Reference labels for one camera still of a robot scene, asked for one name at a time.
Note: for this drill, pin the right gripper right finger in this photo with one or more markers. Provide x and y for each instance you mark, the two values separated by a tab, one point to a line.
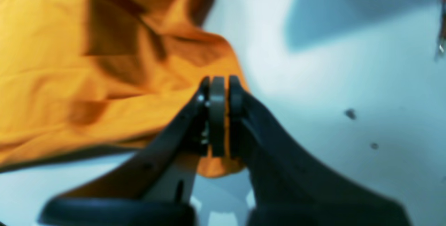
291	187

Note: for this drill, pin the orange t-shirt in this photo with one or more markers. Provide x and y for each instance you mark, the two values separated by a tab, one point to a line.
76	74

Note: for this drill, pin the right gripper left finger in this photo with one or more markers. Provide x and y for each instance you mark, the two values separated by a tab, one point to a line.
153	188

